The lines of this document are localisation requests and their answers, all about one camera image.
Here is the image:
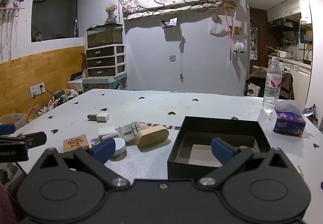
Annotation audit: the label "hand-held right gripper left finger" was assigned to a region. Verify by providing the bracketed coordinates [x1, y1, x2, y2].
[28, 137, 132, 191]

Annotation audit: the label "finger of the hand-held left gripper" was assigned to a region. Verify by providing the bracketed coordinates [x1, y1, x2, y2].
[25, 131, 47, 149]
[0, 124, 16, 136]

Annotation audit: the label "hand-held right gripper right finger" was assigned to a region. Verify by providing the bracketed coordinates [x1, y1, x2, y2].
[197, 137, 298, 190]

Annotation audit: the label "white round disc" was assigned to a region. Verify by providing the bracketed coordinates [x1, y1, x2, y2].
[111, 138, 127, 158]

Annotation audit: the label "white charger plug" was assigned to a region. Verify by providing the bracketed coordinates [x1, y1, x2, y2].
[98, 127, 120, 139]

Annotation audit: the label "carved square wooden tile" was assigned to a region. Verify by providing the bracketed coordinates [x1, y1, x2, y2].
[63, 134, 90, 157]

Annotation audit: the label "white slotted plastic tool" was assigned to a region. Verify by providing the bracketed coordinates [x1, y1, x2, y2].
[118, 121, 142, 143]

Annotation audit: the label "white block with brown cylinder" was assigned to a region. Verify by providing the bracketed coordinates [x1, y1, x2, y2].
[87, 113, 110, 123]

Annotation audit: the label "black cardboard box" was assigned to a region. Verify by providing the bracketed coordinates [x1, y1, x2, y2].
[168, 116, 272, 180]

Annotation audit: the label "oval wooden block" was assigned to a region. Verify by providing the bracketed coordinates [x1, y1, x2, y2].
[137, 125, 170, 148]

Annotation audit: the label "clear plastic bin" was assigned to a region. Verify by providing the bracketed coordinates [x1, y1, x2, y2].
[0, 113, 27, 130]

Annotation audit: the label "pile of plush toys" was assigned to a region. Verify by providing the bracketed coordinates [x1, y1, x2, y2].
[37, 89, 83, 117]

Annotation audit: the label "dark red cloth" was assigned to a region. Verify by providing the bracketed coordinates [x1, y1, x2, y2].
[0, 183, 16, 224]

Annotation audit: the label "white storage box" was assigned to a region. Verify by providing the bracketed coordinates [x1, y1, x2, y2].
[68, 77, 84, 95]

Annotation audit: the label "purple floral tissue box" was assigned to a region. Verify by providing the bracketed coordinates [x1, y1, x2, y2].
[272, 100, 306, 137]

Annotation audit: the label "chair with brown jacket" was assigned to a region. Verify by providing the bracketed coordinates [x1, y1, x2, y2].
[246, 65, 295, 100]

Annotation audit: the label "clear plastic water bottle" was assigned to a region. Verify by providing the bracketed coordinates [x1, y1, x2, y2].
[263, 57, 283, 114]

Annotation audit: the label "white drawer unit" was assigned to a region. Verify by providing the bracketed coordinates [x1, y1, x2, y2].
[85, 44, 126, 77]

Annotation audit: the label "blue patterned bag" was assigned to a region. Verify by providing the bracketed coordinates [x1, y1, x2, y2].
[302, 105, 317, 118]

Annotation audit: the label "white lower kitchen cabinets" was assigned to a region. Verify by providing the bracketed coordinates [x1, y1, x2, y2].
[267, 55, 312, 104]

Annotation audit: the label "white kitchen cabinets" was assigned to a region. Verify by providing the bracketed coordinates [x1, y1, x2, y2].
[267, 0, 301, 22]
[267, 55, 312, 104]

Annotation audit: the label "glass fish tank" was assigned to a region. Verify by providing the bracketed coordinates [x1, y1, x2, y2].
[86, 23, 124, 48]

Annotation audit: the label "white hanging bag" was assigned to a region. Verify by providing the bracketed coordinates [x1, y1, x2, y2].
[209, 21, 228, 37]

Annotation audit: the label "dark window opening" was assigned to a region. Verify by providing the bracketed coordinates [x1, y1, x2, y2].
[31, 0, 80, 43]

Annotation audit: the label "dried flower bouquet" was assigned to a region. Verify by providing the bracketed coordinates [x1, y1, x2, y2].
[104, 2, 118, 24]

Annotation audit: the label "white upper kitchen cabinets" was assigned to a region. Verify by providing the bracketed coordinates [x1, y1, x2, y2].
[267, 0, 301, 22]

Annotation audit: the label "white wall socket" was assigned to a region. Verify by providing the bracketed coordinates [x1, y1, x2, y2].
[29, 83, 46, 97]

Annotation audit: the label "macrame wall hanging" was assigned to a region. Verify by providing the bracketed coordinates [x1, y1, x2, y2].
[0, 0, 26, 61]

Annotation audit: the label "wall mirror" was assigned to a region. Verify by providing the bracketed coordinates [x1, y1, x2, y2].
[250, 26, 258, 61]

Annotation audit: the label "clear wall clip holder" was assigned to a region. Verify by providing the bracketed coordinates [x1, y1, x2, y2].
[161, 18, 178, 29]

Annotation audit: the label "tall white wall cabinet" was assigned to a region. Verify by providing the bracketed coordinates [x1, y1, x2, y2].
[297, 0, 314, 26]

